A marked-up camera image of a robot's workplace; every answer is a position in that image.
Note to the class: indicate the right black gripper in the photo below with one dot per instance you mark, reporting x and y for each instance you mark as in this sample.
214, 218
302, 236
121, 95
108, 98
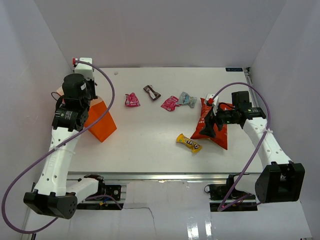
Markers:
209, 130

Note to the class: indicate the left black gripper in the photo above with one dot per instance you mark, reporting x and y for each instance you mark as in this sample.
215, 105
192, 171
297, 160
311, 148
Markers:
91, 83

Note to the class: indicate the red chips bag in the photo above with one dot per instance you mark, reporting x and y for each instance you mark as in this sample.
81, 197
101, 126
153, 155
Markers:
221, 137

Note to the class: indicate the yellow M&M's packet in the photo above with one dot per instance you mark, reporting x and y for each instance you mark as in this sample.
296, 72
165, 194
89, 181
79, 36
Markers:
192, 145

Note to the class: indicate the grey Himalaya mint packet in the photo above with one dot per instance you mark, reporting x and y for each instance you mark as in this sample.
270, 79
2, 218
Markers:
186, 100

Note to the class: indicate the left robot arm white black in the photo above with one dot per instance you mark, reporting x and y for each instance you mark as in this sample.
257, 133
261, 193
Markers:
50, 196

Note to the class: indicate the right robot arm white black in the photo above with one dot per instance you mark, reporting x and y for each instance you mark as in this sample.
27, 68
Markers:
281, 179

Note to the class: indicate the orange paper bag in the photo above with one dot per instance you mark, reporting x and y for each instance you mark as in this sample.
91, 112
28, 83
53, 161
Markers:
106, 126

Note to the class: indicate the pink snack packet left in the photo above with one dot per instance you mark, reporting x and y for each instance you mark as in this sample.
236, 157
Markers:
132, 100

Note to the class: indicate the pink snack packet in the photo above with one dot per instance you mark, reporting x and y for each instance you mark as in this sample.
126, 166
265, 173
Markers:
132, 100
171, 103

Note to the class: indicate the pink snack packet right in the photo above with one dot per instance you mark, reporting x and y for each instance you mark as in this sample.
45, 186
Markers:
171, 103

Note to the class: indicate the blue table label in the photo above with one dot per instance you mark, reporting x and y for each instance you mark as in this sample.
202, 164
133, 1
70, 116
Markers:
234, 69

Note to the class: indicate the brown chocolate wrapper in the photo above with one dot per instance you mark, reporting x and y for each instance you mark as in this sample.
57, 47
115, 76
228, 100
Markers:
151, 92

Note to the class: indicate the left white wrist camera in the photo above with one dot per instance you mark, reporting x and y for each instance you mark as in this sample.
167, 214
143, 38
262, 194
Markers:
83, 69

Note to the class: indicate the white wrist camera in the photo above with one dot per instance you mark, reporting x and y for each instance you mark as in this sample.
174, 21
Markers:
83, 69
212, 100

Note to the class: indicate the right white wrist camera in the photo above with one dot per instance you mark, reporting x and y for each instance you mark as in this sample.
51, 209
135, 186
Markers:
212, 100

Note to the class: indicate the aluminium right side rail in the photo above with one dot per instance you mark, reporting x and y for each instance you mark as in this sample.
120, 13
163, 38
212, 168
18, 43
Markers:
251, 87

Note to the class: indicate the aluminium rail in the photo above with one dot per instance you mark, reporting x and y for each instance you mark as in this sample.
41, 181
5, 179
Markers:
251, 87
163, 177

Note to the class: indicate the aluminium front rail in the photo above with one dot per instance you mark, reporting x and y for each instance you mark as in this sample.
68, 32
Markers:
163, 177

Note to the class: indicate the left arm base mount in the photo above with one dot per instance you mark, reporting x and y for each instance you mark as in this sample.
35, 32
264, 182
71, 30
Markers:
108, 199

